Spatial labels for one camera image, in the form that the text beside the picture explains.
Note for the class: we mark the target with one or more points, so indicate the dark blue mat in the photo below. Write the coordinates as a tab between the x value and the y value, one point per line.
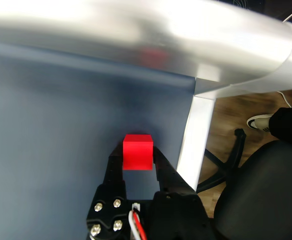
48	125

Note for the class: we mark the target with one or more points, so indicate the silver tray frame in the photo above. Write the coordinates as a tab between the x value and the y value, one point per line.
110	30

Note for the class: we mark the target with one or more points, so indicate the white and black shoe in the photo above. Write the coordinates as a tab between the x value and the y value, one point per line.
259	123

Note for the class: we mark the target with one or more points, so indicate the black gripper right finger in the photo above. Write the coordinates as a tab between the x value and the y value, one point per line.
178	212

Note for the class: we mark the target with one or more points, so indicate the red cube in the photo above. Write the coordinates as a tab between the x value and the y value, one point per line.
137	155

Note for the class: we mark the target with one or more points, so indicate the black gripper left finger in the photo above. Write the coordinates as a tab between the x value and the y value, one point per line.
110	195

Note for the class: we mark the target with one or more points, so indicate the person's leg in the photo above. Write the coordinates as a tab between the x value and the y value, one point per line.
291	122

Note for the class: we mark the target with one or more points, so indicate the black office chair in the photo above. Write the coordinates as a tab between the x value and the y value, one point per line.
261	190

